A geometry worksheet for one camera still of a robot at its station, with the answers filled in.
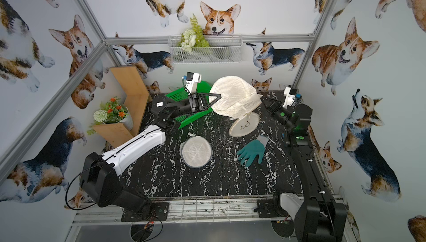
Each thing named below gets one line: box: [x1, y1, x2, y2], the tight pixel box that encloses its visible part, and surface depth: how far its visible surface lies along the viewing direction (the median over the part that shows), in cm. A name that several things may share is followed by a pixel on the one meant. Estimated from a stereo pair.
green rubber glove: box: [236, 135, 270, 168], surface depth 94 cm
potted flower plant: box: [87, 96, 134, 135], surface depth 85 cm
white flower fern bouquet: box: [176, 13, 210, 53], surface depth 82 cm
